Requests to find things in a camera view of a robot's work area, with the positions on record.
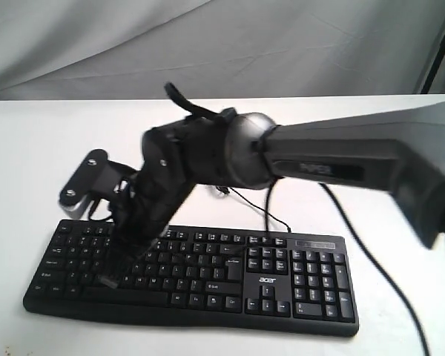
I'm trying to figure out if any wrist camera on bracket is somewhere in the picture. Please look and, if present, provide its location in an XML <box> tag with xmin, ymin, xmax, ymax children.
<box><xmin>59</xmin><ymin>148</ymin><xmax>137</xmax><ymax>220</ymax></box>

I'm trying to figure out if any black USB cable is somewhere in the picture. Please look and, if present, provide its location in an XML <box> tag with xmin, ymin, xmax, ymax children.
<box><xmin>207</xmin><ymin>185</ymin><xmax>292</xmax><ymax>234</ymax></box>

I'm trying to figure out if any grey backdrop cloth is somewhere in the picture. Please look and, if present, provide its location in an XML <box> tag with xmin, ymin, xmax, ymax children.
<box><xmin>0</xmin><ymin>1</ymin><xmax>445</xmax><ymax>100</ymax></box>

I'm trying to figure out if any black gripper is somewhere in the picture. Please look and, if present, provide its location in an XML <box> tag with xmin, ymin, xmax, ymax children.
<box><xmin>99</xmin><ymin>174</ymin><xmax>193</xmax><ymax>288</ymax></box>

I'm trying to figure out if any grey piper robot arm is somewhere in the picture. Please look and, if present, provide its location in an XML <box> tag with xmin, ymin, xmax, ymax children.
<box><xmin>99</xmin><ymin>102</ymin><xmax>445</xmax><ymax>288</ymax></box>

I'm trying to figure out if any black acer keyboard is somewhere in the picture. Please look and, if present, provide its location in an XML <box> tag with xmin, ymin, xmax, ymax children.
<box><xmin>23</xmin><ymin>220</ymin><xmax>359</xmax><ymax>337</ymax></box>

